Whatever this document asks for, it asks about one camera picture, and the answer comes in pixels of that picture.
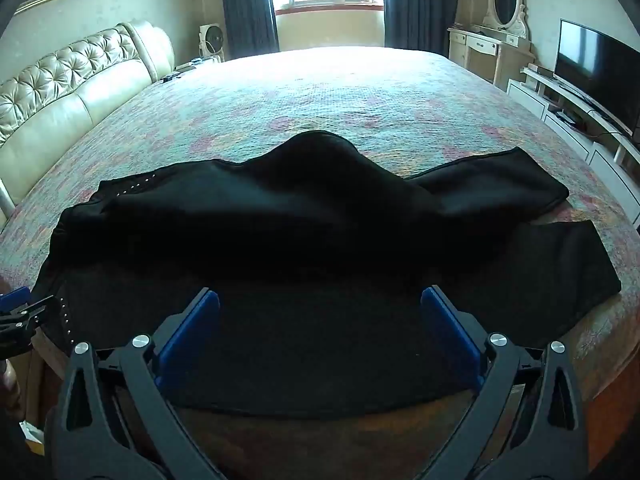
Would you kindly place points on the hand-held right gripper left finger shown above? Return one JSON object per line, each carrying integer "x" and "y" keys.
{"x": 192, "y": 332}

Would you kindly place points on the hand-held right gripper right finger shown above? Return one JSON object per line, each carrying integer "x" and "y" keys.
{"x": 450, "y": 332}

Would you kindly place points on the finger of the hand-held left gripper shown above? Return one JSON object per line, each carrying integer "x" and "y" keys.
{"x": 17, "y": 305}
{"x": 15, "y": 335}

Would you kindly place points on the black pants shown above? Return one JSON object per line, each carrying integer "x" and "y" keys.
{"x": 300, "y": 240}

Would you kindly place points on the beige tufted leather headboard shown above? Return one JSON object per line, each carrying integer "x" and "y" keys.
{"x": 75, "y": 90}

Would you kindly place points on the white television stand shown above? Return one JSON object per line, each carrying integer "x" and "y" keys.
{"x": 575, "y": 135}

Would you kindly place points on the floral bed blanket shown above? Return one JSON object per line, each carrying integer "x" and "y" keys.
{"x": 325, "y": 95}

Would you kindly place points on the cream vanity dresser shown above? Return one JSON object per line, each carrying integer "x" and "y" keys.
{"x": 480, "y": 52}

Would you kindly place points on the white box fan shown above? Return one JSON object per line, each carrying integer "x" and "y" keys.
{"x": 212, "y": 42}

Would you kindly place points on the black flat television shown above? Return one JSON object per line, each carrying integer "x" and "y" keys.
{"x": 595, "y": 70}

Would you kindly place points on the dark blue curtain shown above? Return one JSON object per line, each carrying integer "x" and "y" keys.
{"x": 247, "y": 5}
{"x": 417, "y": 5}

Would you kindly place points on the oval vanity mirror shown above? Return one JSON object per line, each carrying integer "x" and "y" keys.
{"x": 505, "y": 0}

